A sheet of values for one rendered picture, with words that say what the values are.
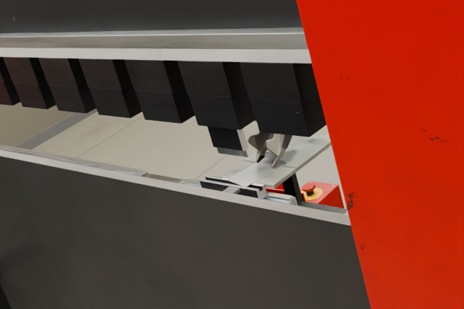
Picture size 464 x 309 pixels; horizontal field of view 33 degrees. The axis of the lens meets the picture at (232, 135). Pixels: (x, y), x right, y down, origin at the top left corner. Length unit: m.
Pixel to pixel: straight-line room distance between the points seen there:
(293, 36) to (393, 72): 0.57
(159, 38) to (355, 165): 0.78
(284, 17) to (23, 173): 0.59
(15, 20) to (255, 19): 0.77
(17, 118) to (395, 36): 5.31
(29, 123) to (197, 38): 4.60
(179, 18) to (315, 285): 0.62
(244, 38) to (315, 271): 0.46
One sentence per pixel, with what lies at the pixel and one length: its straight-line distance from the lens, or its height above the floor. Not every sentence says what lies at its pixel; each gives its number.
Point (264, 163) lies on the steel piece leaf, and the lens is 2.00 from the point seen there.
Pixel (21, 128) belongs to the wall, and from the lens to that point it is 5.94.
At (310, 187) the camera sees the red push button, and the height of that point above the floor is 0.81.
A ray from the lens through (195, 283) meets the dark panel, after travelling 1.27.
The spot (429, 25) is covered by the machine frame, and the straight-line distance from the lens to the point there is 0.67.
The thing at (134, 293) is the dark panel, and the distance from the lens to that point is 1.44.
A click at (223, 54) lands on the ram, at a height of 1.36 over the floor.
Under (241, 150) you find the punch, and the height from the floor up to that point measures 1.10.
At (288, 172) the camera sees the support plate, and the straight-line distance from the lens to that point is 1.93.
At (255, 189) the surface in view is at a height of 1.00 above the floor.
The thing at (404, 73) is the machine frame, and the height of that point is 1.57.
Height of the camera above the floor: 1.82
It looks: 21 degrees down
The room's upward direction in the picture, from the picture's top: 16 degrees counter-clockwise
